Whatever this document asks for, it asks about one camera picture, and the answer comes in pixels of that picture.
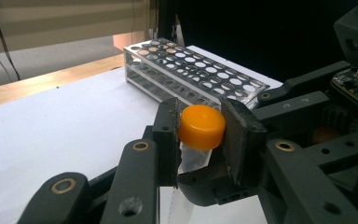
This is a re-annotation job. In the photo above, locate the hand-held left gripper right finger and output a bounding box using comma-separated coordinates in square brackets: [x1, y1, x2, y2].
[219, 98, 269, 189]

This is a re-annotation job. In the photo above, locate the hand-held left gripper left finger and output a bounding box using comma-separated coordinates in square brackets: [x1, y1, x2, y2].
[152, 97, 181, 189]

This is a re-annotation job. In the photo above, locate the orange-capped clear tube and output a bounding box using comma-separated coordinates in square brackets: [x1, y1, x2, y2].
[159, 105, 227, 224]

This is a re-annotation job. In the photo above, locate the clear plastic tube rack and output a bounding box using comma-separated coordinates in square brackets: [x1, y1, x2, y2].
[123, 37, 271, 110]

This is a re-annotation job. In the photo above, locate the beige wooden furniture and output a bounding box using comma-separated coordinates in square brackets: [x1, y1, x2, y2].
[0, 0, 152, 90]

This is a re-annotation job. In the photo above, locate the black hanging cable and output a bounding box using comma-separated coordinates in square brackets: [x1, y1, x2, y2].
[0, 0, 21, 82]

